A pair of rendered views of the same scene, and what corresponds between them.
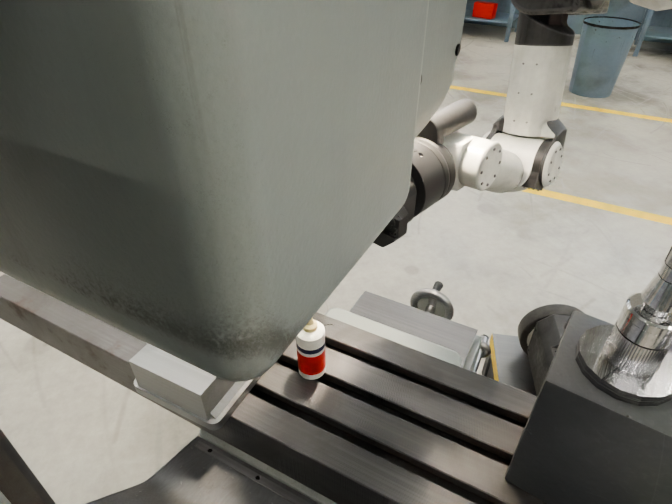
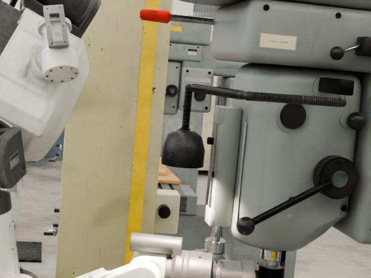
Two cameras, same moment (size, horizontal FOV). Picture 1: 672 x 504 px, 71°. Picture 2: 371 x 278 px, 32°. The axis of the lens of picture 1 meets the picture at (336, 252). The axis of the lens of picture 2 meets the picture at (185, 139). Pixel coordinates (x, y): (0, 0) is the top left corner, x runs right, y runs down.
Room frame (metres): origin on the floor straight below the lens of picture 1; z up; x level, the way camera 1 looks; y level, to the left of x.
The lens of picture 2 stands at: (1.33, 0.77, 1.62)
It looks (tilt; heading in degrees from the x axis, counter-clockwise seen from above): 7 degrees down; 229
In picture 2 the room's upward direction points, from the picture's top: 5 degrees clockwise
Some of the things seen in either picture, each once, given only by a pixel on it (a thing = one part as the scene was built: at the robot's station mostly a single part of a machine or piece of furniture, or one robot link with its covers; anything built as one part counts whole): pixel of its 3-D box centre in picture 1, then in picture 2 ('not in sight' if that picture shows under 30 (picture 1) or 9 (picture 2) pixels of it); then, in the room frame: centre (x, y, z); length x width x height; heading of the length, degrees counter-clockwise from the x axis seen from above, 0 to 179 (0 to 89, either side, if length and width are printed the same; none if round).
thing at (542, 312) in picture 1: (554, 334); not in sight; (0.96, -0.64, 0.50); 0.20 x 0.05 x 0.20; 81
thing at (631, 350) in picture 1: (640, 338); (213, 255); (0.30, -0.28, 1.19); 0.05 x 0.05 x 0.06
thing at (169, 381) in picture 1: (244, 302); not in sight; (0.54, 0.14, 1.01); 0.35 x 0.15 x 0.11; 153
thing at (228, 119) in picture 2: not in sight; (223, 166); (0.53, -0.05, 1.45); 0.04 x 0.04 x 0.21; 62
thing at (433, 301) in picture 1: (426, 315); not in sight; (0.87, -0.23, 0.66); 0.16 x 0.12 x 0.12; 152
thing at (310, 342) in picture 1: (310, 343); not in sight; (0.45, 0.04, 1.01); 0.04 x 0.04 x 0.11
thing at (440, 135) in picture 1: (445, 153); (159, 263); (0.57, -0.14, 1.25); 0.11 x 0.11 x 0.11; 47
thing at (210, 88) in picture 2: not in sight; (218, 91); (0.63, 0.03, 1.58); 0.17 x 0.01 x 0.01; 80
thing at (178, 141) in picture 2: not in sight; (184, 146); (0.61, -0.06, 1.48); 0.07 x 0.07 x 0.06
